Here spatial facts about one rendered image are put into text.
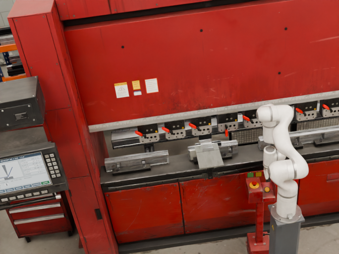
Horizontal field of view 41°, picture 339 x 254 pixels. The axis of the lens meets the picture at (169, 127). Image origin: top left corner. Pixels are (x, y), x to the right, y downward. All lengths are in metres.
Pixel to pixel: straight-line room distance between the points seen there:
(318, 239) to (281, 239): 1.18
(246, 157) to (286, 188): 0.87
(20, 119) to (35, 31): 0.52
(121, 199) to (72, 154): 0.65
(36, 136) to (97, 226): 0.95
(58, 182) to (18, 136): 1.23
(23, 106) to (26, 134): 1.46
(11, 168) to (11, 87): 0.49
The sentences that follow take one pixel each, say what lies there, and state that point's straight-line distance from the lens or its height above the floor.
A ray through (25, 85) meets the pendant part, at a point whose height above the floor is 1.95.
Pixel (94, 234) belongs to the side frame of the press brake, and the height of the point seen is 0.44.
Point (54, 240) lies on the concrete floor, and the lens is 4.46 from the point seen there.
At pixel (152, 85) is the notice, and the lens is 3.14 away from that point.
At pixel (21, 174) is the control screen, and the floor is 1.44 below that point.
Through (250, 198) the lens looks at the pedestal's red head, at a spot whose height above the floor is 0.71.
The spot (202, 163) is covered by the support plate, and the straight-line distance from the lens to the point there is 3.36.
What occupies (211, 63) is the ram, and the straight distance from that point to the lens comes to 3.11.
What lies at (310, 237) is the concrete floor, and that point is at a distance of 4.22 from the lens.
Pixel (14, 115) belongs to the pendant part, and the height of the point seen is 1.85.
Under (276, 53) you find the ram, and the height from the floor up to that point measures 1.72.
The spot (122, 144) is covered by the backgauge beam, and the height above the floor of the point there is 0.93.
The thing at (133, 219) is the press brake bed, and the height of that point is 0.43.
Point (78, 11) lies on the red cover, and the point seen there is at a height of 2.21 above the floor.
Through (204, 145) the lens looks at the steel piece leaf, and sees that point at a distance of 3.51.
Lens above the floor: 3.20
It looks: 36 degrees down
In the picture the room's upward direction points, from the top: 7 degrees counter-clockwise
